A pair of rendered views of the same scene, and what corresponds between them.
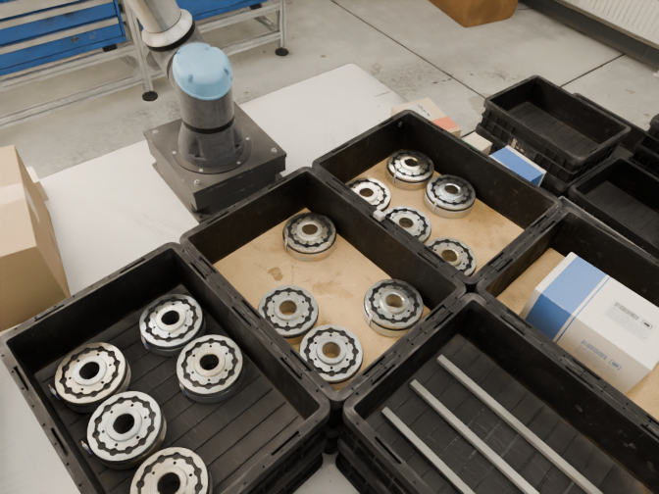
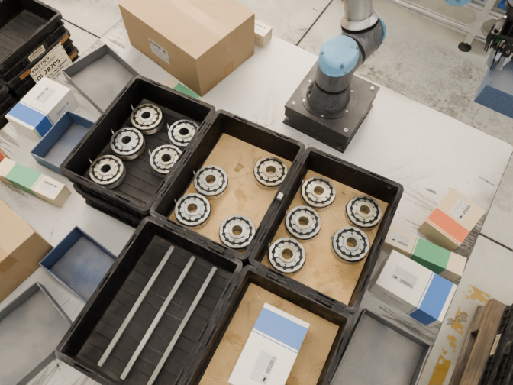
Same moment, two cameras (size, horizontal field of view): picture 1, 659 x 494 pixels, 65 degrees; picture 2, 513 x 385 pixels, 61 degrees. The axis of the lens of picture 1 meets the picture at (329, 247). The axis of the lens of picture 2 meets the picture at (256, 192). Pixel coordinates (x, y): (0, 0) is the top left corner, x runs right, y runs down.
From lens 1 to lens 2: 0.81 m
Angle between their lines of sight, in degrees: 39
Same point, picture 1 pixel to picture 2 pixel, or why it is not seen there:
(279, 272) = (240, 169)
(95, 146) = (393, 46)
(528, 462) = (168, 328)
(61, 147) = not seen: hidden behind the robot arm
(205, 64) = (337, 53)
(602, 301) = (272, 347)
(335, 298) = (234, 202)
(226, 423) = (144, 180)
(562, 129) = not seen: outside the picture
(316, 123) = (414, 148)
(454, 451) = (162, 288)
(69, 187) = (275, 51)
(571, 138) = not seen: outside the picture
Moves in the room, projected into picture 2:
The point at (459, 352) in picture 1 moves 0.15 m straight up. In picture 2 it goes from (224, 279) to (221, 262)
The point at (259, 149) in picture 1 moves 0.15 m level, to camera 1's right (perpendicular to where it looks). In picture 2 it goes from (342, 121) to (359, 157)
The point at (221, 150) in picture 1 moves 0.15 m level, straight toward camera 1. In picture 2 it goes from (317, 101) to (281, 121)
